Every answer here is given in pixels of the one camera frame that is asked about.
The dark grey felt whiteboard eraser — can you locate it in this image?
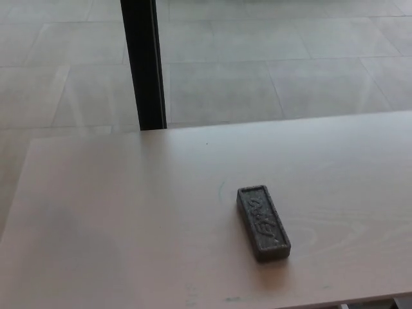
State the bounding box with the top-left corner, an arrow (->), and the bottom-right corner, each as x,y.
237,184 -> 293,263

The black vertical window frame post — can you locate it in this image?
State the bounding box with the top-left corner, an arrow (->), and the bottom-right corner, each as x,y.
120,0 -> 168,131

